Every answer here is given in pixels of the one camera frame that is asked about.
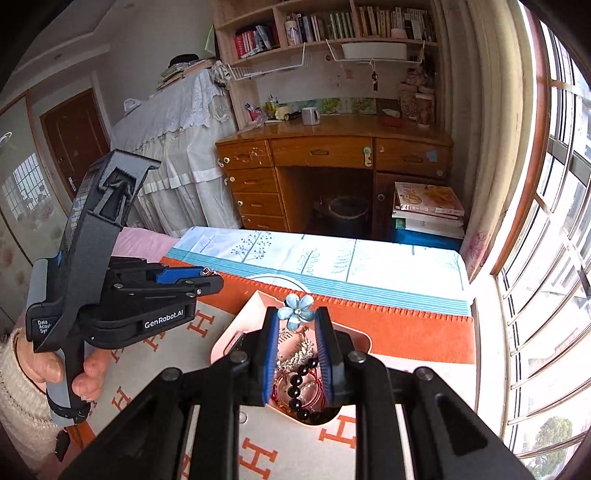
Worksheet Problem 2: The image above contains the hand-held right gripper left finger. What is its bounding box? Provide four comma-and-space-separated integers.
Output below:
59, 306, 281, 480

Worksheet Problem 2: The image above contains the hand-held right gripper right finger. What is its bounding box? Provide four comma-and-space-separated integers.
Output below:
315, 306, 536, 480

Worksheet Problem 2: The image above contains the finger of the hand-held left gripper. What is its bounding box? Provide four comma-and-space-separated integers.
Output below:
111, 257, 209, 285
115, 275, 225, 304

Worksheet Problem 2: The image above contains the rhinestone leaf necklace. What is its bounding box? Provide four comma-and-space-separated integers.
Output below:
277, 339, 319, 370

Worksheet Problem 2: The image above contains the red cord bracelet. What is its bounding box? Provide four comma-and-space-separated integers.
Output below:
272, 369, 326, 411

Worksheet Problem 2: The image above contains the black bead bracelet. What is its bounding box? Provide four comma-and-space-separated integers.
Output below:
281, 357, 324, 421

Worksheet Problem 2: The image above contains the pink storage box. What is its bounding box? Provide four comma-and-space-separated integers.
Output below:
210, 290, 375, 430

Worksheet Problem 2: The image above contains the blue flower hair clip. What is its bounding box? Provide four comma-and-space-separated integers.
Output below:
271, 294, 315, 330

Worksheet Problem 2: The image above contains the person's left forearm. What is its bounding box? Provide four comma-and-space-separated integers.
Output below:
0, 328, 63, 472

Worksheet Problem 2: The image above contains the person's left hand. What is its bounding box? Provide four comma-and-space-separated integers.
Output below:
14, 327, 112, 402

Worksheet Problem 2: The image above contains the pink bed sheet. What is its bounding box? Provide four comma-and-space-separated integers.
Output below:
113, 227, 181, 264

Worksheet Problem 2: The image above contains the floral frosted sliding door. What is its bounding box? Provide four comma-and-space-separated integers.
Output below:
0, 95, 70, 324

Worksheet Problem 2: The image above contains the brown wooden door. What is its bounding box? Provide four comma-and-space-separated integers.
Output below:
41, 90, 112, 201

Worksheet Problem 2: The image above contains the orange grey printed blanket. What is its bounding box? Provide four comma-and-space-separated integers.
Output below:
69, 258, 476, 480

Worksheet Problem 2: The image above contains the blue tree print sheet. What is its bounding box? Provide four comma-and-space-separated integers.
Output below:
166, 226, 474, 319

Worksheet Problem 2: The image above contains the white lace cover cloth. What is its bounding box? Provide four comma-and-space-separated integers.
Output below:
111, 69, 243, 238

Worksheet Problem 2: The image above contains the dark waste bin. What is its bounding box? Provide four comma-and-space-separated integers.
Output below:
323, 196, 370, 236

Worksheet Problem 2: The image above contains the pile of books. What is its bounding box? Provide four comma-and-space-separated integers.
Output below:
154, 55, 218, 90

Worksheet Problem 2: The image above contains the stack of large books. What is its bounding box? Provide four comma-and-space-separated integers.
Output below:
392, 181, 466, 241

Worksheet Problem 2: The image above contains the wooden desk with drawers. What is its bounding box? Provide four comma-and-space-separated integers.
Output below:
216, 111, 455, 241

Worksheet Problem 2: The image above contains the wooden bookshelf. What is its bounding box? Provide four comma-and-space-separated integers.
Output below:
212, 0, 441, 134

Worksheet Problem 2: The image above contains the row of red books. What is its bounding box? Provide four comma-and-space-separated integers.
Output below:
233, 25, 280, 60

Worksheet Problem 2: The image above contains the metal window grille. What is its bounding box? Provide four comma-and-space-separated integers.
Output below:
496, 14, 591, 476

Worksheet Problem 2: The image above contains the cream curtain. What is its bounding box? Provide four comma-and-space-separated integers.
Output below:
441, 0, 546, 278

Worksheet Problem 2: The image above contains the white tray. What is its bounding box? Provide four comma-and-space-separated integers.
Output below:
342, 42, 408, 61

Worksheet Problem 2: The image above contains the white wire basket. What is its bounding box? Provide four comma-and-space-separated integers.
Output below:
325, 39, 426, 65
227, 44, 308, 81

